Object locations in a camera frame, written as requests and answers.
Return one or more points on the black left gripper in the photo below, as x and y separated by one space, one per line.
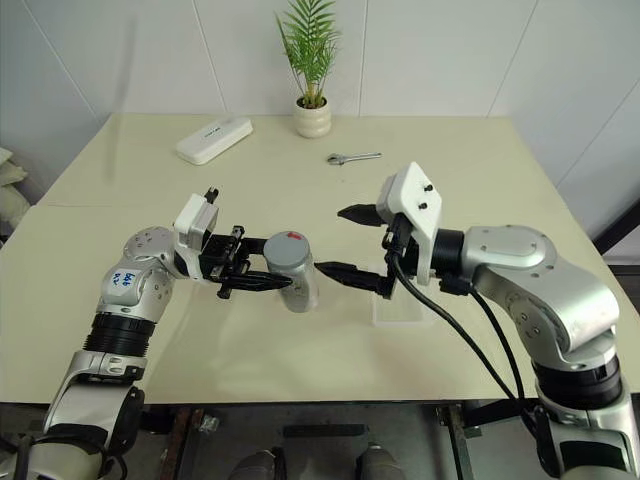
220 252

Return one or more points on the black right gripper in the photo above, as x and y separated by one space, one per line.
407 250

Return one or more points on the grey jar lid red mark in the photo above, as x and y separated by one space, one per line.
287 247

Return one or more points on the frosted silver jar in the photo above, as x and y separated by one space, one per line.
300 290

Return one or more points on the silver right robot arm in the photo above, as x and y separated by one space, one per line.
530 280

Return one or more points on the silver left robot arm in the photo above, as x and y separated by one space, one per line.
120 285

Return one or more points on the clear plastic box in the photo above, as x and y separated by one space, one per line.
400 315

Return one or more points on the silver adjustable wrench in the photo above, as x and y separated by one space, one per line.
350 158

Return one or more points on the white rectangular case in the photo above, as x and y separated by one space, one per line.
212 140

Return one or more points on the cream ribbed plant pot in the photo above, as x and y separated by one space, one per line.
312 120

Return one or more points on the small crumpled plastic bag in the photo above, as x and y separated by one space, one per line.
209 424

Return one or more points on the black flat bar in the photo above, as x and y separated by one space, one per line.
324 430

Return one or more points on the dark rounded shape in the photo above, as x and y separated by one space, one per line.
260 465
379 462

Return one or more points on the green palm plant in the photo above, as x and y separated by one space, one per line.
310 45

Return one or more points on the beige cushion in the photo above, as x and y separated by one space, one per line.
10 195

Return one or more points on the black furniture piece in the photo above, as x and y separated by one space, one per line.
622 230

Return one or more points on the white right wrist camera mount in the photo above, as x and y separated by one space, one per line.
417 200

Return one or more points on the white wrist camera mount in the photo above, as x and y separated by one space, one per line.
192 220
417 200

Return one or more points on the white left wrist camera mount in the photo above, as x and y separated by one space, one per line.
192 220

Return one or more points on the rusty metal frame bar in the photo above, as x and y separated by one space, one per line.
182 445

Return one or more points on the grey metal frame leg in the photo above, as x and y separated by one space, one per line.
457 440

